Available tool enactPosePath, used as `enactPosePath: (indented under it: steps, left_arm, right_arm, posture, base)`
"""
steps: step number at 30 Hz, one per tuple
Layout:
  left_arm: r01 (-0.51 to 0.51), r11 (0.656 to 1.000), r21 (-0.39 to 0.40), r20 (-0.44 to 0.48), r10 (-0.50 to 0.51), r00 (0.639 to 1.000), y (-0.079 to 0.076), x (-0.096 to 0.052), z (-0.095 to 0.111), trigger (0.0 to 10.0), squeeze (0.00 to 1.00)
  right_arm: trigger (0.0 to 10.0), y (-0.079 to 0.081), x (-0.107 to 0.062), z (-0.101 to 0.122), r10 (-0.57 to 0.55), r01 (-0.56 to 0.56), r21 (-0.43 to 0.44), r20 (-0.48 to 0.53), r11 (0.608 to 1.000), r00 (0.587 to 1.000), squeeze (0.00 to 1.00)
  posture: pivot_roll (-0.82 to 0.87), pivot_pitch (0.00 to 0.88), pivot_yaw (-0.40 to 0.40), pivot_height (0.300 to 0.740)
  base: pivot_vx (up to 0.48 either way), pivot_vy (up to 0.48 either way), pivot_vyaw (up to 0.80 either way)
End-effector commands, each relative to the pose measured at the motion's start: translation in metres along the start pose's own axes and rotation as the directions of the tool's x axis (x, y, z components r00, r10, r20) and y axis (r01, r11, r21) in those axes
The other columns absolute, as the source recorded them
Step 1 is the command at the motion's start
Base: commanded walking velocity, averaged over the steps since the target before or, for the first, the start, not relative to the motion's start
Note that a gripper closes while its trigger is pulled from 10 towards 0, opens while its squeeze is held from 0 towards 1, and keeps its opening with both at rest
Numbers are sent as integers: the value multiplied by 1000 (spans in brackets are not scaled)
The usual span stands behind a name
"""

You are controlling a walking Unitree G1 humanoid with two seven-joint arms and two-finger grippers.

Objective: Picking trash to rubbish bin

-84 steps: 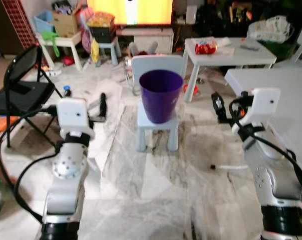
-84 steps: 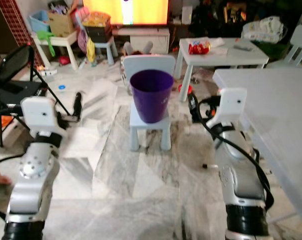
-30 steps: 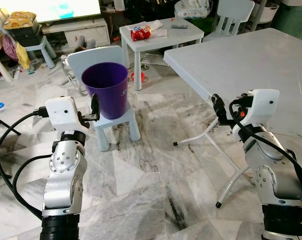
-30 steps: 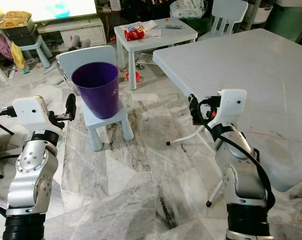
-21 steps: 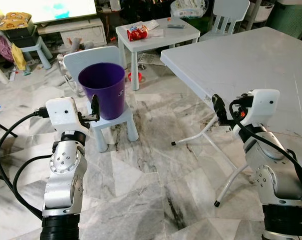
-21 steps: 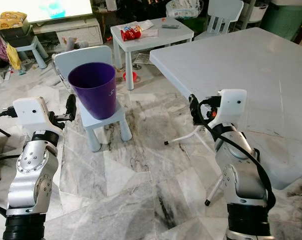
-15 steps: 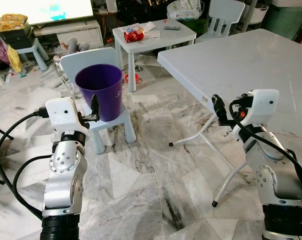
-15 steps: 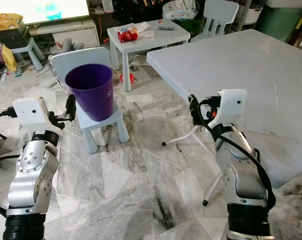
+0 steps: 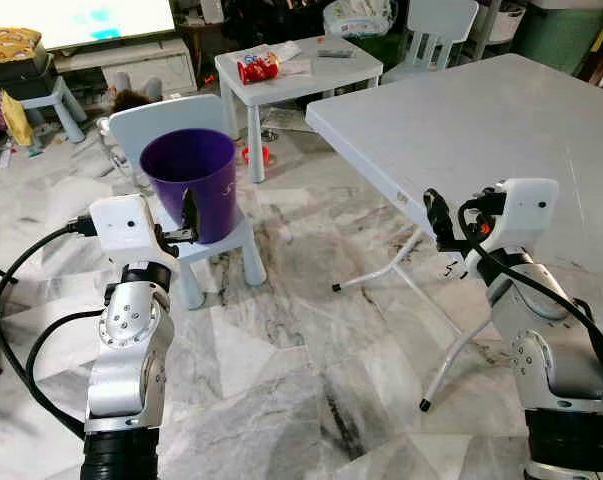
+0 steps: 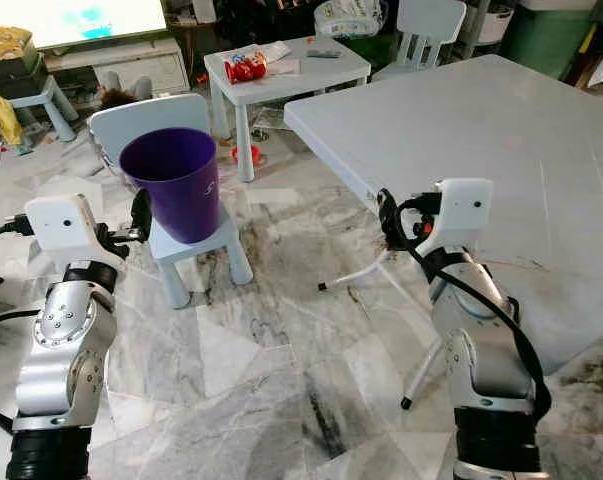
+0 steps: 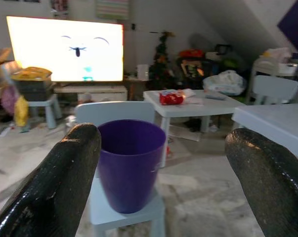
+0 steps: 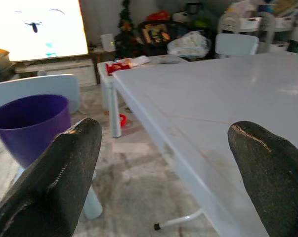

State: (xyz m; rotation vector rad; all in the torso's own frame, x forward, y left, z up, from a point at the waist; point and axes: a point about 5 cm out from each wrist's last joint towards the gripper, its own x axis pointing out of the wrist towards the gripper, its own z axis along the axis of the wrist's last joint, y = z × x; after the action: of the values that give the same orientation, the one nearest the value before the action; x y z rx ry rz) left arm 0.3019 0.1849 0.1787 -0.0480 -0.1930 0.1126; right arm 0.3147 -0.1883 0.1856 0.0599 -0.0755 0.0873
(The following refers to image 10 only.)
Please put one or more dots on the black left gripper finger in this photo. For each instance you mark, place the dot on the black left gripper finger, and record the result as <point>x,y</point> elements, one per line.
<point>141,210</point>

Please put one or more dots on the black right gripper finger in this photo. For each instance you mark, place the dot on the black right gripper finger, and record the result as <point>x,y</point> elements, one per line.
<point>389,220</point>

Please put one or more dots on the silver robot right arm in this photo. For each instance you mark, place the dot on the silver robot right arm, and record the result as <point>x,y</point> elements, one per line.
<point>481,370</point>

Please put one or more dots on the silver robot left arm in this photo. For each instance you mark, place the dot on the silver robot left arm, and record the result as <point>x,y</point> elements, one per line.
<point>61,340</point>

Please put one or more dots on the purple plastic rubbish bin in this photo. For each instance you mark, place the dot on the purple plastic rubbish bin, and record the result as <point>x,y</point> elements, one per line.
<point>186,190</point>

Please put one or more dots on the green plastic bin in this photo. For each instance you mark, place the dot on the green plastic bin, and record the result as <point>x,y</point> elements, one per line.
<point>551,40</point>

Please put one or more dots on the large grey folding table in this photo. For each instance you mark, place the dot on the large grey folding table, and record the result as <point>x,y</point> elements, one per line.
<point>471,130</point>

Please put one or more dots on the pale blue child chair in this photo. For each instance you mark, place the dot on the pale blue child chair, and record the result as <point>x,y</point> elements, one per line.
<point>431,20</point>
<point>131,118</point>

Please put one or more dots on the child with dark hair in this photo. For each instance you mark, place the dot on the child with dark hair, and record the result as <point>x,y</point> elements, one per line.
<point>119,99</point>

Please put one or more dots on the small red floor toy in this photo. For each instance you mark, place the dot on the small red floor toy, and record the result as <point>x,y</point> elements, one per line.
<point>246,155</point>

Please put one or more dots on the pale blue stool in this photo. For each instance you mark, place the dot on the pale blue stool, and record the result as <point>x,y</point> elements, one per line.
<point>56,103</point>

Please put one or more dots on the white television cabinet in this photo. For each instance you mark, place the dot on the white television cabinet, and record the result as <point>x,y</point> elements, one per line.
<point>151,70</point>

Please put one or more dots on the yellow hanging cloth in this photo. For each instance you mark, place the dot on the yellow hanging cloth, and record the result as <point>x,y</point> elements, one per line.
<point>6,120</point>

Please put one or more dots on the small white plastic table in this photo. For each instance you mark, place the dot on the small white plastic table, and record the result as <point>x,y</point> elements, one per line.
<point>321,70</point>

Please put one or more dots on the red toy doll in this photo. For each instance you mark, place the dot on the red toy doll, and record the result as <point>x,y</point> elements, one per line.
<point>244,68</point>

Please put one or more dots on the dark remote control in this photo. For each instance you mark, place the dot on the dark remote control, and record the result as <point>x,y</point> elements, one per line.
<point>323,53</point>

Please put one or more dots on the small white paper sheet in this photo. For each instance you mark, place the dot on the small white paper sheet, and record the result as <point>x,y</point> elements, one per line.
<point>285,68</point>

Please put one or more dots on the black stacked storage boxes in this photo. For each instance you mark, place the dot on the black stacked storage boxes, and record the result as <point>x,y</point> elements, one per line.
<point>11,75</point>

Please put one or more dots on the bright television screen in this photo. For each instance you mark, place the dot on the bright television screen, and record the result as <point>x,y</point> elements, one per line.
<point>101,20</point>

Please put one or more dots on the clear filled plastic bag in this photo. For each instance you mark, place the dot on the clear filled plastic bag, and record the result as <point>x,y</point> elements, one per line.
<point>351,18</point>

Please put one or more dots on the large white paper sheet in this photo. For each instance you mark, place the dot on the large white paper sheet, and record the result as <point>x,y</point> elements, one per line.
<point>273,50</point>

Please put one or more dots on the yellow patterned cushion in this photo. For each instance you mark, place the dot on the yellow patterned cushion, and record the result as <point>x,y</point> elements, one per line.
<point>6,45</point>

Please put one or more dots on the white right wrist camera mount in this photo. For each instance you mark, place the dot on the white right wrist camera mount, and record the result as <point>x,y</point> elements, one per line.
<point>466,212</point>

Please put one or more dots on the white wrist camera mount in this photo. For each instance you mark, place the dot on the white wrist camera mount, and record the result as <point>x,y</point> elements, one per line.
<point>61,225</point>
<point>466,212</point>

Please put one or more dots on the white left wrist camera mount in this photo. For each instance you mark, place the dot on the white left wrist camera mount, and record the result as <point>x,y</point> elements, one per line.
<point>61,225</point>

